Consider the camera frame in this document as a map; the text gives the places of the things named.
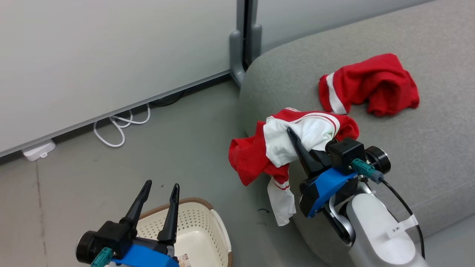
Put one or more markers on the small black curved scrap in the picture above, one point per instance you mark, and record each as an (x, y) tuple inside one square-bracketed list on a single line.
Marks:
[(263, 210)]

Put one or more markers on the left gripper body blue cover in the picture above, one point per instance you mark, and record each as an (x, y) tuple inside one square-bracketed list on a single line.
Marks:
[(148, 257)]

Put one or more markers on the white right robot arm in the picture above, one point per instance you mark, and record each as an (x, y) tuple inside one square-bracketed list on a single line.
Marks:
[(371, 230)]

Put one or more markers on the grey partition foot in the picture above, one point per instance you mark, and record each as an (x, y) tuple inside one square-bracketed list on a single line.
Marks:
[(256, 42), (236, 55)]

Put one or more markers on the white power adapter box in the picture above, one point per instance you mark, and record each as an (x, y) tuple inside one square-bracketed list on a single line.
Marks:
[(39, 150)]

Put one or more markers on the teal left camera connector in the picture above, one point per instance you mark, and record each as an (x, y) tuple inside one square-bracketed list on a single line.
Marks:
[(102, 257)]

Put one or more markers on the red shorts white stripe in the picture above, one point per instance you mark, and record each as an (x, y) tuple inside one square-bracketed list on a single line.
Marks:
[(374, 81)]

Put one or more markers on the narrow white partition panel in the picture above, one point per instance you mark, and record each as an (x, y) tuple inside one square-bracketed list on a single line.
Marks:
[(315, 18)]

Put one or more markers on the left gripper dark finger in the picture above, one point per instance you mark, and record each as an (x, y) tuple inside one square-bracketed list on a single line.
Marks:
[(171, 215), (139, 202)]

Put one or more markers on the red and white jersey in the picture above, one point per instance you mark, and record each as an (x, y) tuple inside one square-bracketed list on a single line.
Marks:
[(252, 155)]

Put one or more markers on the teal right camera connector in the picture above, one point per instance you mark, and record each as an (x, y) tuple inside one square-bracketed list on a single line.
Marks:
[(365, 169)]

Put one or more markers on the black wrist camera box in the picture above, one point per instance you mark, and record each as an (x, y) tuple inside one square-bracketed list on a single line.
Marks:
[(115, 237), (345, 154)]

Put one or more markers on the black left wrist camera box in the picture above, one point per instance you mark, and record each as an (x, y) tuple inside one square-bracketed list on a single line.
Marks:
[(115, 237)]

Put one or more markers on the large white partition panel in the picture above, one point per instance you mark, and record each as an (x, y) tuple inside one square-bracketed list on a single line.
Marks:
[(92, 55)]

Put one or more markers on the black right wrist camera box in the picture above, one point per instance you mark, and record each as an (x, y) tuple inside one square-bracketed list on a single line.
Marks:
[(345, 154)]

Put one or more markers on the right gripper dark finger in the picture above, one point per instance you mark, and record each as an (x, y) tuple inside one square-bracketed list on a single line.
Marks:
[(322, 157), (304, 155)]

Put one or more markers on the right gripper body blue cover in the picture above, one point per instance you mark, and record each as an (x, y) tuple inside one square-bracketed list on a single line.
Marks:
[(326, 187)]

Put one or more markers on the white tape label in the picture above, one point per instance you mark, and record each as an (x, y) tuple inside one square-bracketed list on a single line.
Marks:
[(402, 227)]

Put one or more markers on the teal camera connector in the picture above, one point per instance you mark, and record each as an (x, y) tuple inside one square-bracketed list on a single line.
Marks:
[(365, 169), (102, 257)]

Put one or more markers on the cream perforated laundry basket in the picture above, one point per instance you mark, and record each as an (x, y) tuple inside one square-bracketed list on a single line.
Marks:
[(196, 230)]

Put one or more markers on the grey fabric sofa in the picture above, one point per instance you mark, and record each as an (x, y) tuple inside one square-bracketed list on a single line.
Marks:
[(426, 148)]

